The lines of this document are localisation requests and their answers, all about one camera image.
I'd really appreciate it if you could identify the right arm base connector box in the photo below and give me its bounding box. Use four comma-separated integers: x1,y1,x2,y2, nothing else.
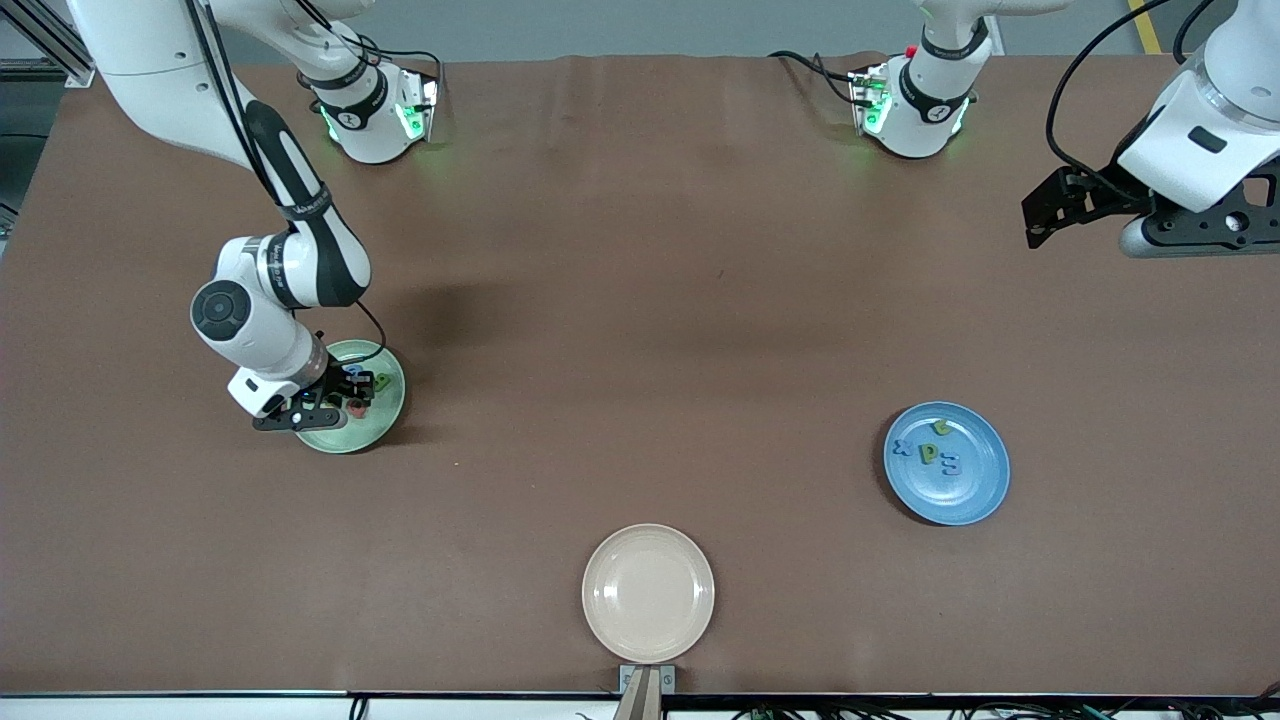
395,68,442,143

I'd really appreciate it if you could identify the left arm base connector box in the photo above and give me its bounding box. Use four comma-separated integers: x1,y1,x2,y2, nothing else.
849,65,891,136

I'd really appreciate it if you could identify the green plate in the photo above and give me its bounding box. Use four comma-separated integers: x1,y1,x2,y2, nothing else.
295,339,407,455

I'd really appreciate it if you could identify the blue plate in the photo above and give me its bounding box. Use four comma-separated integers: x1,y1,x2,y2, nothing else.
883,401,1011,527

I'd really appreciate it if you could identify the brown table cover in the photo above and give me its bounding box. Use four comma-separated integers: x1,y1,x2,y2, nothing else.
0,52,1280,698

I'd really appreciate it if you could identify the beige plate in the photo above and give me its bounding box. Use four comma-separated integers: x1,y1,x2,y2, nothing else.
581,523,716,665

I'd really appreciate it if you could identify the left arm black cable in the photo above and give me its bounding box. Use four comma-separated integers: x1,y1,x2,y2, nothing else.
1046,0,1216,186

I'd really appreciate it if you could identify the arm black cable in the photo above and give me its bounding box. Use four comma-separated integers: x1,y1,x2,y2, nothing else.
1046,0,1216,186
185,0,401,376

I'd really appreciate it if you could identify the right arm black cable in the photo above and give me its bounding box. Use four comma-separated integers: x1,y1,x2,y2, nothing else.
185,0,401,376

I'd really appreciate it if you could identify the left arm base cable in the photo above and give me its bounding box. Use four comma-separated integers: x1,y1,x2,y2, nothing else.
768,50,863,106

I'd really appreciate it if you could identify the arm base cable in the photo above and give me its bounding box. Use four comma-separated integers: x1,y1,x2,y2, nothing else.
375,45,446,86
768,50,863,106

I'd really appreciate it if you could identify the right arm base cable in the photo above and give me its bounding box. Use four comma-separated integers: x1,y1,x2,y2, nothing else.
375,45,446,86

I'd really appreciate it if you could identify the aluminium frame post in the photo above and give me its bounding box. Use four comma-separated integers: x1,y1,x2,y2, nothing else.
20,0,96,89

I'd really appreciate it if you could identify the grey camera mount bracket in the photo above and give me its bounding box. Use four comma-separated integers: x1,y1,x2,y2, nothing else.
612,664,677,720

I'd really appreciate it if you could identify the black cable bundle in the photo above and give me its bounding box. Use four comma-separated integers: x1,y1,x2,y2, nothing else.
735,700,1280,720

